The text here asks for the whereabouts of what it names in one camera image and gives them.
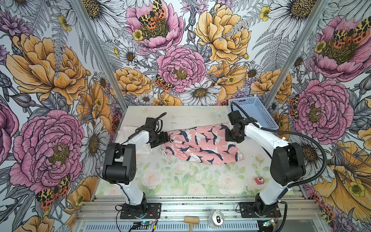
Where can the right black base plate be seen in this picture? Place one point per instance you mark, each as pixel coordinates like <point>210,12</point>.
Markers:
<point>258,210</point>

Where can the blue plastic laundry basket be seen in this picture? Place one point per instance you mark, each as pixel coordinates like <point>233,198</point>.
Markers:
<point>255,109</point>

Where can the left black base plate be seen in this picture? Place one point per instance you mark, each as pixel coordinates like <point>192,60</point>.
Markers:
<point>143,211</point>

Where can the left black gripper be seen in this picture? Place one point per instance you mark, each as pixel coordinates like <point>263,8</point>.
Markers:
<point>164,138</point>

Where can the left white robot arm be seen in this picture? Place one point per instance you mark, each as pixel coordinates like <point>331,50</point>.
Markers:
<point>119,165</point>

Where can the pink patterned garment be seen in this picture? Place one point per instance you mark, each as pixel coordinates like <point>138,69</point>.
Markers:
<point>205,144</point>

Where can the right green circuit board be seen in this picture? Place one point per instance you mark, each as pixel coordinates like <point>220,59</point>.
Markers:
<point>269,223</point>

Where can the wooden mallet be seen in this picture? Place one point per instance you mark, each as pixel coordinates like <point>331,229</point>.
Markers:
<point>191,221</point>

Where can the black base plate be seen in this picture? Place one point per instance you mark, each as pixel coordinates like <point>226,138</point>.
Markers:
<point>143,211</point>
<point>258,210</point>

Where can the green circuit board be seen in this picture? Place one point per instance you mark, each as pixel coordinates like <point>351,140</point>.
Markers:
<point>144,225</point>
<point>269,223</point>

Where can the left green circuit board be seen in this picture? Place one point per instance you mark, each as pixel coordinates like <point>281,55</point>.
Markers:
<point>144,225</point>

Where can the white printed t-shirt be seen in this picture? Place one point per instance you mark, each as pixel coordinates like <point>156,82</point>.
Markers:
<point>125,136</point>

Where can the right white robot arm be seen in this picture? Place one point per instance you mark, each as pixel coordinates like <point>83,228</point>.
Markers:
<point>287,164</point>

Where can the aluminium front rail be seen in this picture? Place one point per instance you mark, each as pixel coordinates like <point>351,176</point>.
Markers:
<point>175,208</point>

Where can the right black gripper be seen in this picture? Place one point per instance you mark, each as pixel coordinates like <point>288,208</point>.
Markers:
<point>228,137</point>

